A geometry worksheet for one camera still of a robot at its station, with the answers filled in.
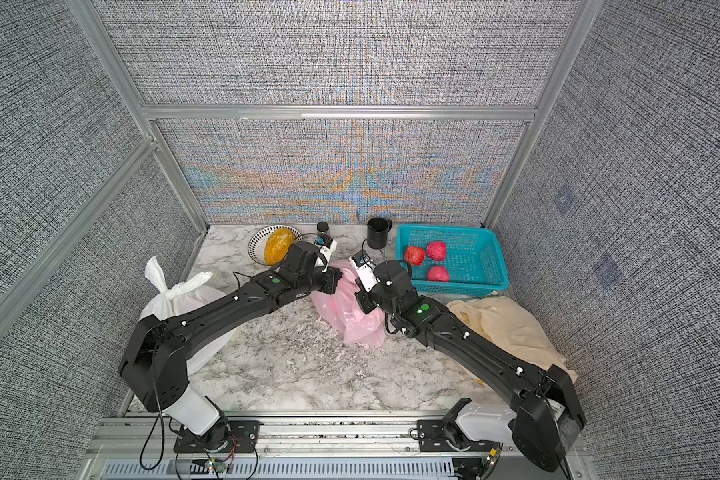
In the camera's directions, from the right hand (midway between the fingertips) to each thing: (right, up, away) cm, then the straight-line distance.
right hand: (359, 271), depth 77 cm
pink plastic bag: (-4, -10, +3) cm, 11 cm away
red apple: (+19, +4, +27) cm, 33 cm away
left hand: (-3, 0, +6) cm, 7 cm away
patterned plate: (-38, +7, +34) cm, 52 cm away
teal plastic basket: (+43, +2, +33) cm, 54 cm away
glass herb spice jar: (-13, +15, +31) cm, 36 cm away
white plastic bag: (-51, -8, +3) cm, 52 cm away
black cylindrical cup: (+7, +13, +34) cm, 37 cm away
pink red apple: (+26, -2, +20) cm, 33 cm away
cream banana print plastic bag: (+41, -15, +7) cm, 44 cm away
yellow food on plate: (-29, +8, +29) cm, 41 cm away
